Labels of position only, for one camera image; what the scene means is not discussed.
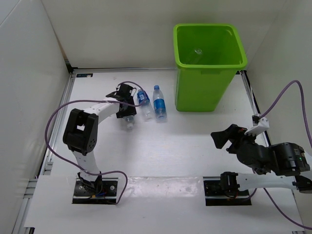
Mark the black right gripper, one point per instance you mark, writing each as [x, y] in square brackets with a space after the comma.
[234, 133]

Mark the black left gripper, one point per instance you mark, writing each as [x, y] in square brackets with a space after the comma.
[131, 111]

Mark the dark blue label bottle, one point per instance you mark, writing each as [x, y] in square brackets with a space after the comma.
[145, 105]

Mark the blue label water bottle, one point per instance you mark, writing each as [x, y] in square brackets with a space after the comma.
[159, 105]

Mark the clear crinkled plastic bottle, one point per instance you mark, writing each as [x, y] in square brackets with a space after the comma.
[195, 56]

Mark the green label clear bottle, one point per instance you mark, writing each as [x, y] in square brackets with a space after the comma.
[129, 120]

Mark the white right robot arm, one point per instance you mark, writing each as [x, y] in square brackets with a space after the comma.
[282, 165]

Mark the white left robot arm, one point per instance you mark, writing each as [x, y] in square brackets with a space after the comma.
[81, 132]

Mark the green plastic bin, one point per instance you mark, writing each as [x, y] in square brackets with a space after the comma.
[200, 87]

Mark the small blue sticker label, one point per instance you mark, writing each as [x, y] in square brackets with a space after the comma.
[84, 75]

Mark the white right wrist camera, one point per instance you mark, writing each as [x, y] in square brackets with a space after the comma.
[260, 125]

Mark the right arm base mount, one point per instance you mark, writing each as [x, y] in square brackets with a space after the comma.
[215, 196]

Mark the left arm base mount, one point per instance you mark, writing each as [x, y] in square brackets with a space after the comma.
[106, 194]

